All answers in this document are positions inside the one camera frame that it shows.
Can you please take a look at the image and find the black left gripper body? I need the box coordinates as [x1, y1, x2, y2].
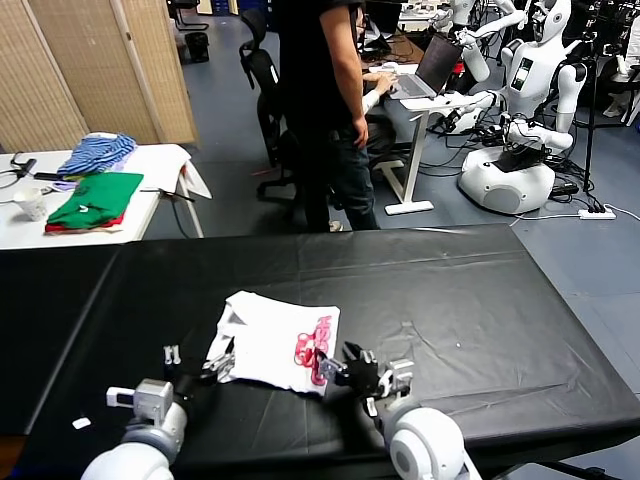
[172, 372, 219, 406]

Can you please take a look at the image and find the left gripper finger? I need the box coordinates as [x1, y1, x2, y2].
[201, 337, 236, 384]
[163, 344, 181, 379]

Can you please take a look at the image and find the black table cover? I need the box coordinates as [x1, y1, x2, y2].
[0, 223, 640, 480]

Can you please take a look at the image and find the white wheeled humanoid robot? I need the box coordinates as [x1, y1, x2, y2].
[457, 0, 589, 216]

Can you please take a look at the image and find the white T-shirt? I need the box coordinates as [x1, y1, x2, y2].
[205, 290, 341, 397]

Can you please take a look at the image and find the white standing desk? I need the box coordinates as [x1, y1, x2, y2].
[383, 93, 481, 216]

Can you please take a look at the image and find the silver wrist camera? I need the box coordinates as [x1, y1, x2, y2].
[105, 378, 175, 426]
[377, 358, 416, 399]

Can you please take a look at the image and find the black tripod stand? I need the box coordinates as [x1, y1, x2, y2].
[582, 14, 609, 194]

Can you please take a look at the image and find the white paper cup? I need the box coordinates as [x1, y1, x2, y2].
[12, 188, 46, 222]

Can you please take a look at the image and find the black hanging cable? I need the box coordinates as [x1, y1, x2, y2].
[138, 187, 198, 239]

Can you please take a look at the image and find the white power cable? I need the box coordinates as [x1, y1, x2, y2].
[508, 213, 582, 229]

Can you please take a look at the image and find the white draped cloth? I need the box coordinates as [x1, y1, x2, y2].
[117, 143, 212, 200]

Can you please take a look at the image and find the black office chair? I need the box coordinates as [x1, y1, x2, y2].
[237, 9, 311, 221]

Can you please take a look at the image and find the black cantilever chair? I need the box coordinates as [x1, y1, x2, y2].
[167, 0, 210, 32]

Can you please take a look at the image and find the bamboo folding screen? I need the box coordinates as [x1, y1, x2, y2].
[0, 0, 200, 154]

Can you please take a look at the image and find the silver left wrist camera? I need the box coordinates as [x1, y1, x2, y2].
[105, 378, 175, 426]

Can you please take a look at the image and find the blue striped garment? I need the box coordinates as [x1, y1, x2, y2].
[58, 132, 139, 176]

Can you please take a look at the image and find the white folding side table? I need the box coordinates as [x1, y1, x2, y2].
[0, 143, 205, 251]

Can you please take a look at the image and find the black headset cable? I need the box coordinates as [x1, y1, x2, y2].
[0, 151, 39, 190]

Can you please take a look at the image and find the standing person in black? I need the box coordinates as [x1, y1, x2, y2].
[272, 0, 381, 234]

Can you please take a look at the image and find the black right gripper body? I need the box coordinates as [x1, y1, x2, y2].
[335, 357, 386, 399]

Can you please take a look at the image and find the black waste bin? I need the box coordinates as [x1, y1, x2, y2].
[184, 32, 211, 65]

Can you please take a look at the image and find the red folded garment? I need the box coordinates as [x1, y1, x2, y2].
[43, 212, 125, 234]

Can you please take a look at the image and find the grey laptop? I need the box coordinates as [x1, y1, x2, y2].
[389, 33, 464, 100]

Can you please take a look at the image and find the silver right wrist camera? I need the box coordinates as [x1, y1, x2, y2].
[377, 358, 416, 399]

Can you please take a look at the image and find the green folded shirt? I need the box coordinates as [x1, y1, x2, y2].
[45, 172, 145, 232]

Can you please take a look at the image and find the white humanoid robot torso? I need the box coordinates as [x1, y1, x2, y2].
[432, 0, 529, 84]

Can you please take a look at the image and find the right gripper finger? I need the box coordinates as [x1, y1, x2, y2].
[313, 350, 349, 386]
[343, 343, 376, 366]

